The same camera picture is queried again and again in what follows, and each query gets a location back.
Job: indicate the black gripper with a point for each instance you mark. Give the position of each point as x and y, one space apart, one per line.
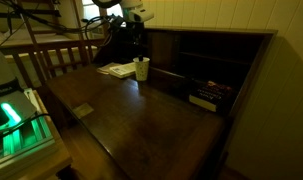
122 44

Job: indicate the dark marker pen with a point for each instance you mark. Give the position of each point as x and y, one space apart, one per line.
140 58

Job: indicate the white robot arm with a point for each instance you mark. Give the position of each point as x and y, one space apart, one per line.
134 15

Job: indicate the white dotted paper cup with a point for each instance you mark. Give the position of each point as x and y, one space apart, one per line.
141 68

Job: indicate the open white book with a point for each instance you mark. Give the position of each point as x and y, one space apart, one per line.
122 71

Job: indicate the beige paper sheet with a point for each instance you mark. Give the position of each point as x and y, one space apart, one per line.
105 69

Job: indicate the small paper card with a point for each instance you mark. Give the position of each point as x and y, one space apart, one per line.
82 110

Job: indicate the wooden railing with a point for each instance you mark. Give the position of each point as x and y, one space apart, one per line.
39 62

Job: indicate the dark wooden secretary desk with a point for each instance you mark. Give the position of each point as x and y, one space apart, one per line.
150 130

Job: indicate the dark hardcover book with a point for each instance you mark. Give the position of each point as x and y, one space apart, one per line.
210 95

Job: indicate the green lit electronic device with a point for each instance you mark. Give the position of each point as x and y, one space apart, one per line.
16 110

